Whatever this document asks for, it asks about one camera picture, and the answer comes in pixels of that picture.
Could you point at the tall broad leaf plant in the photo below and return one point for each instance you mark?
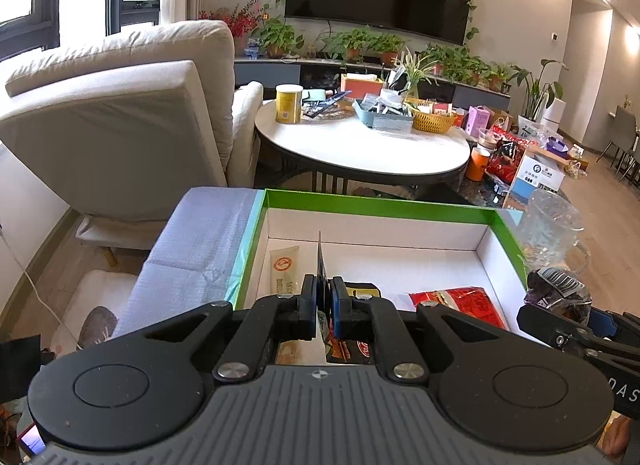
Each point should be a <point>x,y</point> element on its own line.
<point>537,82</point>

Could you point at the dark snack packet with barcode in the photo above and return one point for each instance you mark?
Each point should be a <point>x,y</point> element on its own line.
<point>550,295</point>

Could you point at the black and yellow snack packet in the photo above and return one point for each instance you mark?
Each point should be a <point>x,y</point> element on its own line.
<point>362,292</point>

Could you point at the white humidifier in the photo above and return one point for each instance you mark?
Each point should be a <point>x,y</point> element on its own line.
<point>555,115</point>

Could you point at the red snack packet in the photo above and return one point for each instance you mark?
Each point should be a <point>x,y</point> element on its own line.
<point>460,307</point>

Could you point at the potted green plant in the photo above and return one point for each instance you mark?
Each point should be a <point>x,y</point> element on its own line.
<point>387,45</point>
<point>277,37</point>
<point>350,42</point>

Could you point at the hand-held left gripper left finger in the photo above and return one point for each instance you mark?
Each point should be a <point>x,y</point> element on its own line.
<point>311,305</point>

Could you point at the grey dining chair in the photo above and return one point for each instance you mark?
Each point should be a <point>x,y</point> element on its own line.
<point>622,130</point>

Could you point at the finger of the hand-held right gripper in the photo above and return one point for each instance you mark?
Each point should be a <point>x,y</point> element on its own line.
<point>607,326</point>
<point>545,327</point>

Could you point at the orange bottle white lid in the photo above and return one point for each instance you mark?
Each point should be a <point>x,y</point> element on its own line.
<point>476,165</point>

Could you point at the green cardboard box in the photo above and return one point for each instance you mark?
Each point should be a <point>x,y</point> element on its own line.
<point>380,245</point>

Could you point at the large red snack bag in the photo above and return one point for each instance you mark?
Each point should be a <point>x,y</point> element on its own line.
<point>510,155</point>

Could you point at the clear glass mug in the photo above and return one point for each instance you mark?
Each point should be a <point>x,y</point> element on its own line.
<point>547,230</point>

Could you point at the round white table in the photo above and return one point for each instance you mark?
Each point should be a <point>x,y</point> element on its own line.
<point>360,150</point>

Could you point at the dark television cabinet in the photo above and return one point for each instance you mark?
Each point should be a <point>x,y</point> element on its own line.
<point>265,74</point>

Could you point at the grey plastic tray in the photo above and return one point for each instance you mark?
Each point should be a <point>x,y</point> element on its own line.
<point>385,120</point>

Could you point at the orange tissue box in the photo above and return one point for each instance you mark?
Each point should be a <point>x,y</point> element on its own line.
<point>360,87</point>

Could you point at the yellow woven basket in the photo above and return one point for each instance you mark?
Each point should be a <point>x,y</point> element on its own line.
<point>432,121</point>

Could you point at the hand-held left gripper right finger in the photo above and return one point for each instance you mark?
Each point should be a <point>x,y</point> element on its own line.
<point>338,307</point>

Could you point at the red flower plant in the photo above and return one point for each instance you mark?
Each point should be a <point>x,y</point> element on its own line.
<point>235,20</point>

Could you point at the white and blue cardboard box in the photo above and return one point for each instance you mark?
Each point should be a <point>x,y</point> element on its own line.
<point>537,177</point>

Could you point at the pink box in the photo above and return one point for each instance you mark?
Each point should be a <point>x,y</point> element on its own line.
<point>477,120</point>

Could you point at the yellow can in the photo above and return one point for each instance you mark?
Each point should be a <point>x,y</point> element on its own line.
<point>289,105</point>

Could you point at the spider plant in vase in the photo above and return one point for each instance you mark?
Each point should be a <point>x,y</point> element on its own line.
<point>412,70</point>

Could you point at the white recliner sofa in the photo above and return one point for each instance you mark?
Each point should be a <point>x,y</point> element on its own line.
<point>115,130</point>

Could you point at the cream snack packet orange logo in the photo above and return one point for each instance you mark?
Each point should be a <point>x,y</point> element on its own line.
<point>282,270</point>

